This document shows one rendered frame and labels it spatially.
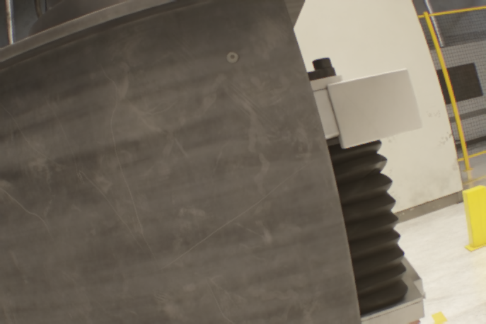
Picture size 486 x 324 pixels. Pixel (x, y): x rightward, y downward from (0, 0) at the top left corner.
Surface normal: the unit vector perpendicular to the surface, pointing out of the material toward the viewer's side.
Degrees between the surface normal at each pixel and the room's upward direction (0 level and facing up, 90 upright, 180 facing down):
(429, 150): 90
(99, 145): 90
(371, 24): 90
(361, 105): 90
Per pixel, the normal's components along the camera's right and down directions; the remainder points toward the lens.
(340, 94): -0.12, 0.02
